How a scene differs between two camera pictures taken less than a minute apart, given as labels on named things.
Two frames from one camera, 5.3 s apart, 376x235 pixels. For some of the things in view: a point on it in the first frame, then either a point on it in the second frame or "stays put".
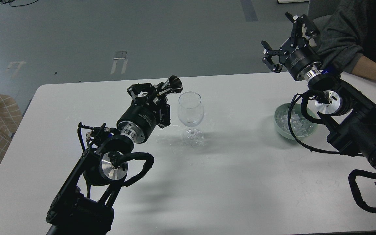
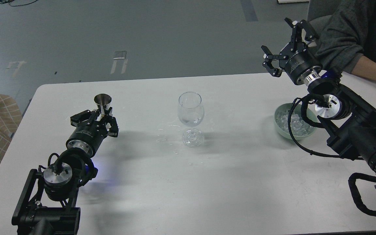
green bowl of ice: (302, 126) stays put
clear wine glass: (191, 112) stays put
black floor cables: (3, 2) stays put
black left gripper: (139, 120) to (88, 136)
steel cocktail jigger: (174, 83) to (103, 100)
